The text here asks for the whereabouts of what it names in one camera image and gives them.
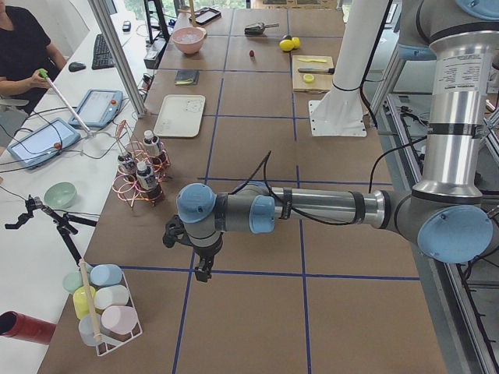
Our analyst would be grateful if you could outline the black computer mouse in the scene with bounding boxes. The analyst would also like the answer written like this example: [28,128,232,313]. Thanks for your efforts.
[68,62,86,72]

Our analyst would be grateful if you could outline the person in black shirt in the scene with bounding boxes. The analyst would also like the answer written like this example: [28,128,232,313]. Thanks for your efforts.
[1,1,66,114]

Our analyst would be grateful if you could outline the copper wire bottle rack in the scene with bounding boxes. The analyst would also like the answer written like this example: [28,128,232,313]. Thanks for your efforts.
[112,120,171,207]

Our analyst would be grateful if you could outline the yellow pastel cup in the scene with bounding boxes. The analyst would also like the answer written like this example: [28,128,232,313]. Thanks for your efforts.
[73,286,90,319]

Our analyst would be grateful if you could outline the grey folded cloth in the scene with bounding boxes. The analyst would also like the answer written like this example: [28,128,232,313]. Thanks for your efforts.
[174,69,200,86]

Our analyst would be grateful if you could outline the mint pastel cup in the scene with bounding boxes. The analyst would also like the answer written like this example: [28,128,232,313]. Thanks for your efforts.
[62,271,83,295]

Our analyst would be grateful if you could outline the white pastel cup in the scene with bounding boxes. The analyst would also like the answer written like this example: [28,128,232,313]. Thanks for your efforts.
[94,284,129,310]

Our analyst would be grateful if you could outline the green small bowl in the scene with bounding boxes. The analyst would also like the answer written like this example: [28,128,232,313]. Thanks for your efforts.
[44,182,77,210]

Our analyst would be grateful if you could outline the black keyboard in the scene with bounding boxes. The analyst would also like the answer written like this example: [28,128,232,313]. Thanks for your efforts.
[91,34,115,70]

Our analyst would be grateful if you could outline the pink bowl with ice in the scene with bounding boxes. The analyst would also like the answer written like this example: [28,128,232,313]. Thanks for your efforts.
[171,27,207,55]

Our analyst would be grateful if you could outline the yellow lemon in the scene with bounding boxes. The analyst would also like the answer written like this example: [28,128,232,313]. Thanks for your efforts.
[279,39,295,52]
[292,37,301,49]

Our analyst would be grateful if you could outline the black handled knife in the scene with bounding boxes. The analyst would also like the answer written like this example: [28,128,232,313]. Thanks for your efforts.
[297,68,335,75]

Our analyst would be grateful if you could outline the blue teach pendant tablet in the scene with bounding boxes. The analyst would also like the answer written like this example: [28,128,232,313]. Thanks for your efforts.
[7,118,80,168]

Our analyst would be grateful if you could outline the cream rectangular tray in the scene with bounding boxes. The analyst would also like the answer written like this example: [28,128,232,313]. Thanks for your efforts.
[153,94,206,138]

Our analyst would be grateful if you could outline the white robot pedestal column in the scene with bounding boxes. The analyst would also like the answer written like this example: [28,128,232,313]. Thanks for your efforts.
[309,0,391,137]

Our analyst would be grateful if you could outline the blue pastel cup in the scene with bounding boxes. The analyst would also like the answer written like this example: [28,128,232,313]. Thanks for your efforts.
[90,264,122,287]

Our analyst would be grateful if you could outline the aluminium frame post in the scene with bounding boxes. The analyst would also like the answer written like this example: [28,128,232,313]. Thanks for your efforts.
[88,0,147,118]

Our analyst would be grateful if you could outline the light blue grey cup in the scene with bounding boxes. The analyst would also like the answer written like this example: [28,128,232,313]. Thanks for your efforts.
[78,314,102,347]

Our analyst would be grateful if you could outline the pink pastel cup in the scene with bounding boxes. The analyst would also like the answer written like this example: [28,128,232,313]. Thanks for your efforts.
[101,305,138,335]

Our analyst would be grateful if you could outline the silver rod green tip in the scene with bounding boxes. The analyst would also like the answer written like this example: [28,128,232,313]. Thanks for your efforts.
[36,69,94,137]

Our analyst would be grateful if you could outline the half lemon slice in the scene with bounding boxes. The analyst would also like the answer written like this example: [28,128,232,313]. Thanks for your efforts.
[303,73,315,84]

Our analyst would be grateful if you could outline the white wire cup rack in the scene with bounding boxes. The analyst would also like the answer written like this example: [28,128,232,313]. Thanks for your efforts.
[79,260,143,356]

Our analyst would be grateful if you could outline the wooden cutting board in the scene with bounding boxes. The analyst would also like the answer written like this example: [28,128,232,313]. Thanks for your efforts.
[292,55,334,92]

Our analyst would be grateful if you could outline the red cylinder tube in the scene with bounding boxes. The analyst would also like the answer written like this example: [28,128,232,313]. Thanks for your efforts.
[1,311,56,345]

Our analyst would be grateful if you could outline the dark drink bottle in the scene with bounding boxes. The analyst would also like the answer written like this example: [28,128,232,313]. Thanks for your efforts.
[136,161,163,201]
[118,153,136,175]
[143,130,162,164]

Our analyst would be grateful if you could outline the metal scoop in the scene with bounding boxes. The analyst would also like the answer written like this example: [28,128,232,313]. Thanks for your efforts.
[244,22,280,36]

